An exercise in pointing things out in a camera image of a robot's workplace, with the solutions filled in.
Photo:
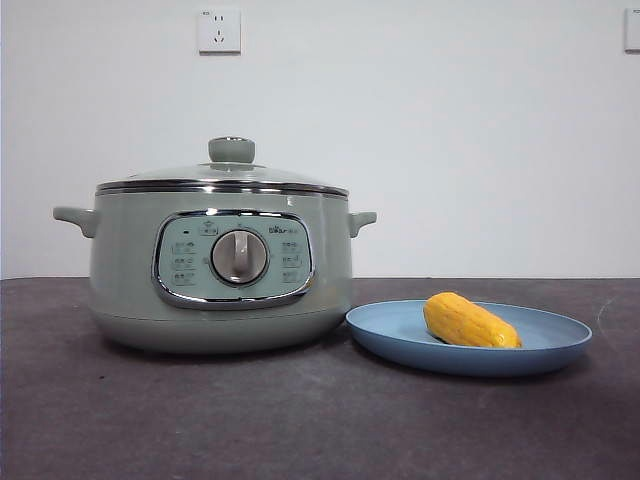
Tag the glass lid with green knob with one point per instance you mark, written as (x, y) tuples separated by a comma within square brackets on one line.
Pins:
[(231, 150)]

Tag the yellow corn cob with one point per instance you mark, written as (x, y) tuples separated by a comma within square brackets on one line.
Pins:
[(471, 322)]

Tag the blue round plate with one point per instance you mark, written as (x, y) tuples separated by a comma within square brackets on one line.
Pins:
[(400, 345)]

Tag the pale green electric steamer pot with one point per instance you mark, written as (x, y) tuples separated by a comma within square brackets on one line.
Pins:
[(125, 280)]

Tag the white wall socket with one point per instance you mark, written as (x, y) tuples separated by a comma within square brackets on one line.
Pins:
[(220, 31)]

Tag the white wall switch plate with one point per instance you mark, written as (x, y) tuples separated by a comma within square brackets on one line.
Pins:
[(633, 30)]

